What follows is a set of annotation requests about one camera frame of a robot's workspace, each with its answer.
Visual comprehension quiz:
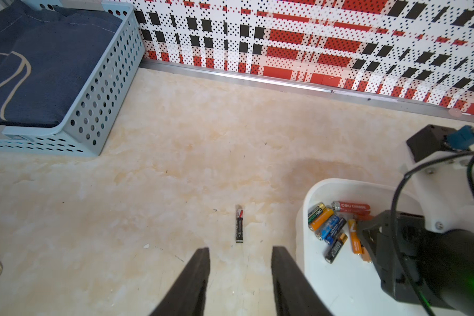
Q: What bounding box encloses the light blue perforated basket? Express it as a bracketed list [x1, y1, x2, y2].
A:
[0, 1, 145, 157]

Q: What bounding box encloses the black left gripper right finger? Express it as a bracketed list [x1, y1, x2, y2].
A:
[271, 246, 332, 315]

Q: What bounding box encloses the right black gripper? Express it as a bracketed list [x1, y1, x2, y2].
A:
[364, 210, 452, 309]

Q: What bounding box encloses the yellow orange battery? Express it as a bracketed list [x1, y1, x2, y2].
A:
[348, 219, 363, 255]

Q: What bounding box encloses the green black battery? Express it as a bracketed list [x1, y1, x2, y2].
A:
[308, 203, 326, 225]

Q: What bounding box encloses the blue battery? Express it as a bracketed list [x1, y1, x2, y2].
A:
[315, 215, 347, 246]

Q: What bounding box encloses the folded navy blue cloth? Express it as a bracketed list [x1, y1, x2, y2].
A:
[0, 1, 121, 128]

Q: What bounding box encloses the black red AAA battery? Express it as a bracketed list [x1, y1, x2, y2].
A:
[236, 205, 244, 243]

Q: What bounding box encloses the white oval storage tray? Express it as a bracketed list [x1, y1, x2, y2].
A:
[296, 179, 425, 315]

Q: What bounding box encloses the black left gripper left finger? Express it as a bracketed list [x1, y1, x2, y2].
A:
[150, 248, 210, 315]

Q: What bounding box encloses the orange red battery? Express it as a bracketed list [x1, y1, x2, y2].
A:
[354, 215, 375, 263]

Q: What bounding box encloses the red deli carbon battery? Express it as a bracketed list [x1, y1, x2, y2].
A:
[330, 201, 371, 215]

